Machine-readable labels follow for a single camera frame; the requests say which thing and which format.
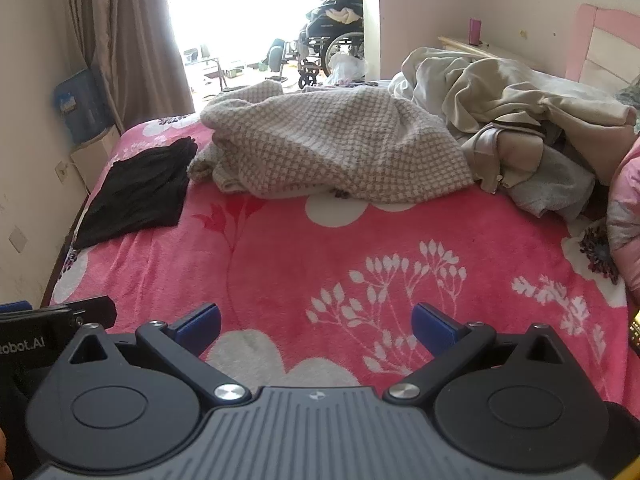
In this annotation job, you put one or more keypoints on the black phone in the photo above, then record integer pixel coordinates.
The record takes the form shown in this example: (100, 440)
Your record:
(634, 330)

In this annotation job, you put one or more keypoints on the small glass table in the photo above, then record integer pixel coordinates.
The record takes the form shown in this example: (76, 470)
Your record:
(205, 62)

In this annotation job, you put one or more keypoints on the pink quilted pillow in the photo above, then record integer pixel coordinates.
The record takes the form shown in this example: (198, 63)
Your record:
(627, 195)

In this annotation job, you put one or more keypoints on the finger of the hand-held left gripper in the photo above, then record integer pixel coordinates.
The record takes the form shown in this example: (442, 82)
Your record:
(15, 307)
(95, 310)

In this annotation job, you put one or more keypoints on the pile of beige grey clothes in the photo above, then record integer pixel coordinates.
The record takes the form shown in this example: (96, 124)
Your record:
(555, 180)

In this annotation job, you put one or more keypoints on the blue package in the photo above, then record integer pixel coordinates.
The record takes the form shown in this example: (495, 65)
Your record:
(80, 105)

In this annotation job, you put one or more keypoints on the pink headboard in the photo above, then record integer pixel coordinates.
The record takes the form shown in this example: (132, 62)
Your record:
(600, 45)

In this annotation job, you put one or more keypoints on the black wheelchair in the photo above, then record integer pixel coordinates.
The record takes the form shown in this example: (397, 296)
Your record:
(325, 35)

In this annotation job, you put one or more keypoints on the beige houndstooth knit cardigan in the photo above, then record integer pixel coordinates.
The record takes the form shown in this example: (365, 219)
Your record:
(325, 140)

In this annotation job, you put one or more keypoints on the brown curtain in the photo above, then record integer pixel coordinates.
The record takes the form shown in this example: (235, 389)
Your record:
(130, 35)

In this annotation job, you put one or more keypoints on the white plastic bag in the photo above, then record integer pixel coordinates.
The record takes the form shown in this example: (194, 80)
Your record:
(347, 67)

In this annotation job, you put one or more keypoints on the pink floral blanket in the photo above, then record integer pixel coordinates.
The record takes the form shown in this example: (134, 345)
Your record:
(300, 260)

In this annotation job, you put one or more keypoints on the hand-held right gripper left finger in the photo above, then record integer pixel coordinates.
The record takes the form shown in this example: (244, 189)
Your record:
(200, 322)

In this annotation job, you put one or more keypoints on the cream jacket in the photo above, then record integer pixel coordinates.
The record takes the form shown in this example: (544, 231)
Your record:
(500, 90)

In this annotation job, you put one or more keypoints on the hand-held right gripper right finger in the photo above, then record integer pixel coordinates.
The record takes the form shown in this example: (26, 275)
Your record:
(430, 325)

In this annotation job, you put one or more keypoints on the wooden nightstand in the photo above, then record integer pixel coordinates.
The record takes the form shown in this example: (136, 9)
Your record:
(465, 45)

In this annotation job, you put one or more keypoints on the beige zip garment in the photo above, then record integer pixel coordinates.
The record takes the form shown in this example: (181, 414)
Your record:
(520, 155)

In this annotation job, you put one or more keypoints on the black folded garment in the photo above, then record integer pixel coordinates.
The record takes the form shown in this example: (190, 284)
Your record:
(135, 190)

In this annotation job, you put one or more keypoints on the white wall socket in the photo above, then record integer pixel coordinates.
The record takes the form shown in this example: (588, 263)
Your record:
(17, 240)
(62, 169)

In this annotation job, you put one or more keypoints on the pink cup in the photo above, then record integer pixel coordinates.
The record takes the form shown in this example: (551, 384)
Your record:
(475, 30)

